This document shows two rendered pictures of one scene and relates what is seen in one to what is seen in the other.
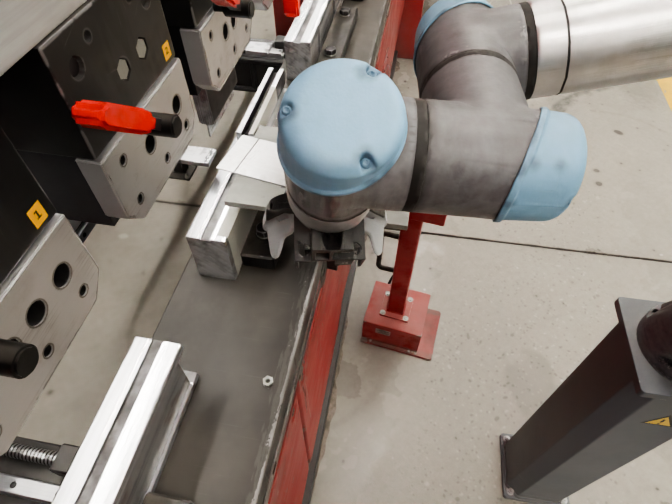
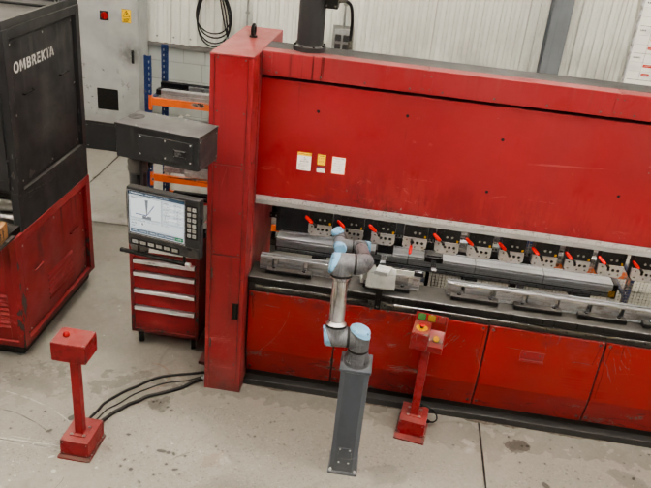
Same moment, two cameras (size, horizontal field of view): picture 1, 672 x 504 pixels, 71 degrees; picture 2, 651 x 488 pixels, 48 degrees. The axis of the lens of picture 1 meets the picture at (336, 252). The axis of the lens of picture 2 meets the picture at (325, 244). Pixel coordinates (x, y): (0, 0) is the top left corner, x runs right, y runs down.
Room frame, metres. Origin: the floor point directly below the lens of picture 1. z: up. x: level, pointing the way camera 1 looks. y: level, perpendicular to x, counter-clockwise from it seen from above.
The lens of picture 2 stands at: (-0.19, -3.97, 3.22)
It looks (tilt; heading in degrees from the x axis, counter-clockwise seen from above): 27 degrees down; 85
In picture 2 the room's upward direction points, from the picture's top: 6 degrees clockwise
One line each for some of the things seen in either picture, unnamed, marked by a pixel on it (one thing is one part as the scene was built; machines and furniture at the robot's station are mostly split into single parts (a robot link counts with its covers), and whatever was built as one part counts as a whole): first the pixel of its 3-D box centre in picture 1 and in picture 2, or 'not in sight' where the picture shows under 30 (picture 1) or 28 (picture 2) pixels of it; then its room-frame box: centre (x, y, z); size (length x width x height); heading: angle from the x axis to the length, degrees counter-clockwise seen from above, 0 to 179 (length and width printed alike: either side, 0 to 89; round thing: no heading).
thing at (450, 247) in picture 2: not in sight; (447, 239); (0.93, 0.09, 1.26); 0.15 x 0.09 x 0.17; 170
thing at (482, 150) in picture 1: (481, 146); (343, 245); (0.26, -0.10, 1.27); 0.11 x 0.11 x 0.08; 88
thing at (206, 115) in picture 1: (215, 84); (385, 249); (0.57, 0.16, 1.13); 0.10 x 0.02 x 0.10; 170
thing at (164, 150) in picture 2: not in sight; (167, 195); (-0.77, -0.11, 1.53); 0.51 x 0.25 x 0.85; 160
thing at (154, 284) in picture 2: not in sight; (174, 275); (-0.85, 0.77, 0.50); 0.50 x 0.50 x 1.00; 80
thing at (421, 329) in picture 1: (403, 318); (412, 422); (0.84, -0.23, 0.06); 0.25 x 0.20 x 0.12; 72
